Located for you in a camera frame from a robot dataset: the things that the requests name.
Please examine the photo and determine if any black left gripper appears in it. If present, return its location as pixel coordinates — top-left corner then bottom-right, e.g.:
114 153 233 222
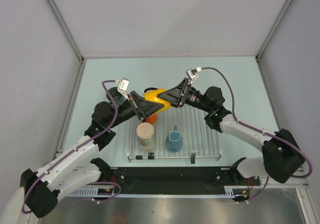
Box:
106 90 164 129

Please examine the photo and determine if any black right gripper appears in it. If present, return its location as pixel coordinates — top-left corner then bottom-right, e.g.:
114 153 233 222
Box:
158 77 213 113

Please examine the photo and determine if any yellow mug black handle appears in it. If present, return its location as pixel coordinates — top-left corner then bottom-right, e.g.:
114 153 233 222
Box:
143 87 171 114

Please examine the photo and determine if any dark green mug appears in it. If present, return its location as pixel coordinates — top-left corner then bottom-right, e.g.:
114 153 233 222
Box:
108 87 127 106

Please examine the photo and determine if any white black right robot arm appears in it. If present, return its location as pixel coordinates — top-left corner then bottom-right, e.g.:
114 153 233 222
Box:
157 78 307 185

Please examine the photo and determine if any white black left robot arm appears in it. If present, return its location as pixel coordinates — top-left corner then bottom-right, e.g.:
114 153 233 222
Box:
20 88 170 218

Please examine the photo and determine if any black front rack knob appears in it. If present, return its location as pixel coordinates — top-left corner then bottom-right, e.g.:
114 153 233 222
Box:
147 152 155 160

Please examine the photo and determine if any black front rack hook clip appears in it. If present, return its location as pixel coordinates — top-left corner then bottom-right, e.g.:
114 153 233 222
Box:
189 150 199 164

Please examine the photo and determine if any cream floral mug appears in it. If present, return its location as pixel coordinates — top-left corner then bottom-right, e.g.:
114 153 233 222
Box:
136 122 157 152

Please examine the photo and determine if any blue mug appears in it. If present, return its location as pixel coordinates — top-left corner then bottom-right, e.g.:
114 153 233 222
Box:
165 125 183 153

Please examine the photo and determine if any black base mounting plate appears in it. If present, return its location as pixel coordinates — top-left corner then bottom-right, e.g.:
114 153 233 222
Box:
98 166 261 190

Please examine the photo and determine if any orange mug black handle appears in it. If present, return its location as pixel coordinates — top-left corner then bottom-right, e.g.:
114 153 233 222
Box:
145 113 158 125

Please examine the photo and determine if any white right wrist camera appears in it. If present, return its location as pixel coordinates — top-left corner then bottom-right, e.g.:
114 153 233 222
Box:
186 68 199 85

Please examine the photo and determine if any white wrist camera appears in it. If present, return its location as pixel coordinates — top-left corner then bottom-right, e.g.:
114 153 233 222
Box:
117 78 130 100
186 68 199 85

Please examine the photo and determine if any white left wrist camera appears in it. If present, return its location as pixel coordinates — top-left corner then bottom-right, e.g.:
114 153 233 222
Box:
117 78 130 100

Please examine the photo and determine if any metal wire dish rack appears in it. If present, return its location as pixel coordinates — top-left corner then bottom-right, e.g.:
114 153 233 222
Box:
126 105 222 164

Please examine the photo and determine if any white slotted cable duct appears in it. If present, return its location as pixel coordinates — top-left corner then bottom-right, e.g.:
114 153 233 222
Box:
67 185 249 200

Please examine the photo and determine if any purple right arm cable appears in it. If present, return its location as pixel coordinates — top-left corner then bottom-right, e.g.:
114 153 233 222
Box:
196 66 314 204

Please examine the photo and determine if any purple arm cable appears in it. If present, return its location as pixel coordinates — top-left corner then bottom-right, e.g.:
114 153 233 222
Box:
196 66 314 204
21 79 126 214

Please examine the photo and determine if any aluminium frame post left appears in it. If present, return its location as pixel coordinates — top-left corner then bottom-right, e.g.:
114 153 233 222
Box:
44 0 84 63

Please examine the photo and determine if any aluminium frame post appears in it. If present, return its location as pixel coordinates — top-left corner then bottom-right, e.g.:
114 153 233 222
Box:
255 0 303 61
44 0 84 63

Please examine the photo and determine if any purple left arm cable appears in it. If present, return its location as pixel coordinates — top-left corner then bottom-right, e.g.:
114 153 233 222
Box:
21 79 126 214

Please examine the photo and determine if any aluminium frame post right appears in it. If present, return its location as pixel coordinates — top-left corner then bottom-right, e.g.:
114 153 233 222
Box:
255 0 303 61

